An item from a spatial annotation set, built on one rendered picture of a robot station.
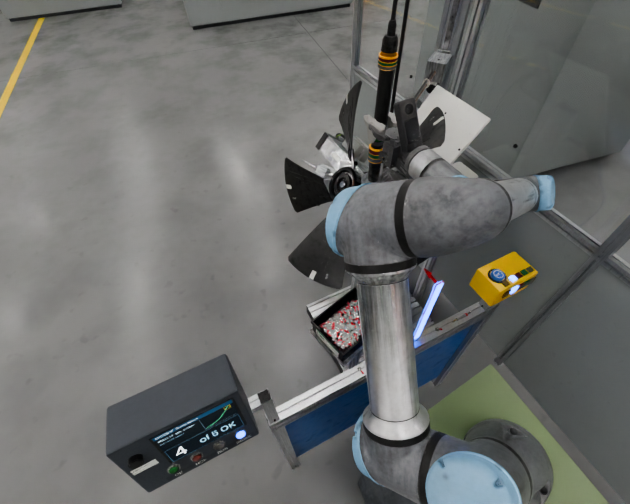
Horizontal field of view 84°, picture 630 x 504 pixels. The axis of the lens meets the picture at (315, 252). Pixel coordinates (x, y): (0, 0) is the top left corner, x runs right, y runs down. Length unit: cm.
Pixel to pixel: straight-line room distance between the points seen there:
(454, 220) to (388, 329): 20
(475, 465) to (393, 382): 15
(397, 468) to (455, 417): 23
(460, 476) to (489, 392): 25
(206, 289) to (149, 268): 48
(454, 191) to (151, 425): 69
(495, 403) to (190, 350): 181
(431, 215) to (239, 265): 216
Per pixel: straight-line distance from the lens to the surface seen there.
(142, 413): 85
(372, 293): 56
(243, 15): 656
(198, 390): 82
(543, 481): 80
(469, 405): 85
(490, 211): 52
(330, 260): 126
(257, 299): 237
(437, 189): 49
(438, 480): 65
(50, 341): 277
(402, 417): 66
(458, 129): 136
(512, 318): 204
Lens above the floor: 199
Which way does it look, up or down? 51 degrees down
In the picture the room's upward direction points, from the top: 3 degrees counter-clockwise
